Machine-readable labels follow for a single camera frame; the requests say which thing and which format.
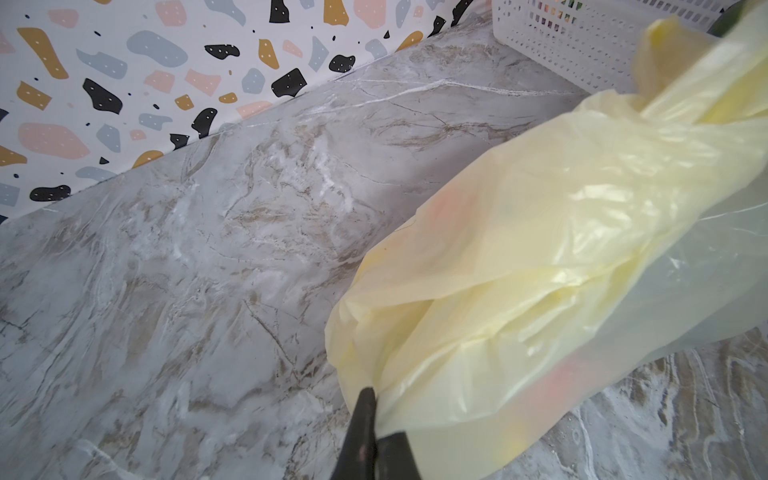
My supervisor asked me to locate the yellow translucent plastic bag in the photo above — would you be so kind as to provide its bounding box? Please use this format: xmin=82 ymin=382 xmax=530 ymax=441
xmin=325 ymin=1 xmax=767 ymax=479

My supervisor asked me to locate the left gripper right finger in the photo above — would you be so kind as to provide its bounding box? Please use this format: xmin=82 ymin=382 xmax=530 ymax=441
xmin=375 ymin=432 xmax=421 ymax=480

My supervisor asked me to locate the green fruit in basket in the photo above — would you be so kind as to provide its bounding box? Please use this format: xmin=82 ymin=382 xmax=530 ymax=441
xmin=707 ymin=0 xmax=749 ymax=38

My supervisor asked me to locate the white plastic mesh basket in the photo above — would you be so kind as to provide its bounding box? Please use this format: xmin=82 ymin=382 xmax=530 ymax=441
xmin=492 ymin=0 xmax=733 ymax=93

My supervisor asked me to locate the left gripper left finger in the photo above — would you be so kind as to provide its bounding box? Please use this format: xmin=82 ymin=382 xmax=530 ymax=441
xmin=330 ymin=387 xmax=377 ymax=480

